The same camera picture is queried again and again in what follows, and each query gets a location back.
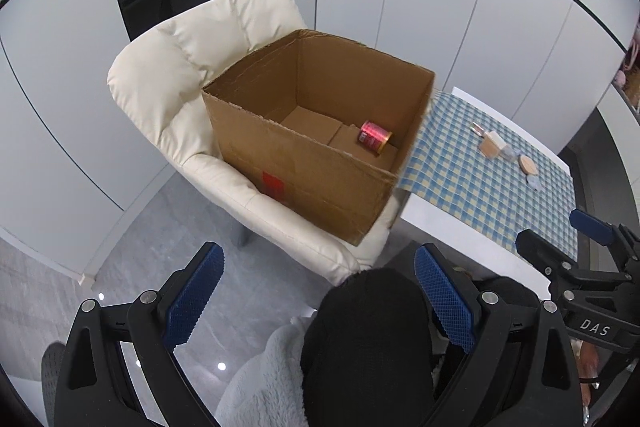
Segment right hand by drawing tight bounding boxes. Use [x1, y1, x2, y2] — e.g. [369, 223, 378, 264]
[570, 338, 600, 388]

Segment small clear oblong case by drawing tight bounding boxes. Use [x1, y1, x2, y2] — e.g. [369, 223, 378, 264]
[500, 145, 520, 161]

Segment blue yellow checkered tablecloth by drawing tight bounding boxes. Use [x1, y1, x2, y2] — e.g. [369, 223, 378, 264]
[398, 92, 578, 260]

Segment beige square carton box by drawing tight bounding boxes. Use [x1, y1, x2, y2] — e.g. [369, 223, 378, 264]
[478, 131, 506, 159]

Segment person legs in black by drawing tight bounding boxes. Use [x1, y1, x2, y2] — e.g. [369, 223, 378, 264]
[299, 265, 542, 427]

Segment cream padded armchair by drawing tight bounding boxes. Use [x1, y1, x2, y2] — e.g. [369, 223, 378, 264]
[107, 0, 400, 285]

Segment fluffy white robe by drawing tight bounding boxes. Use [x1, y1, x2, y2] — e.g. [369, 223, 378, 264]
[214, 313, 316, 427]

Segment peach teardrop sponge case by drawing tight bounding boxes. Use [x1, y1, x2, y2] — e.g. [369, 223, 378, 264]
[518, 154, 539, 176]

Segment pink plush toy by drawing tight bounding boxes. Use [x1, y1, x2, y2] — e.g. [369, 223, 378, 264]
[613, 69, 627, 89]

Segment small clear glass bottle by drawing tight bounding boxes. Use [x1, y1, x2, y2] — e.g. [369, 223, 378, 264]
[471, 122, 487, 138]

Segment red gold tin can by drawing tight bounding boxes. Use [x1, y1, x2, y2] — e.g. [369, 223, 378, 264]
[357, 120, 393, 155]

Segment brown cardboard box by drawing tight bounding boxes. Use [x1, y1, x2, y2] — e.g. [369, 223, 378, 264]
[202, 29, 435, 246]

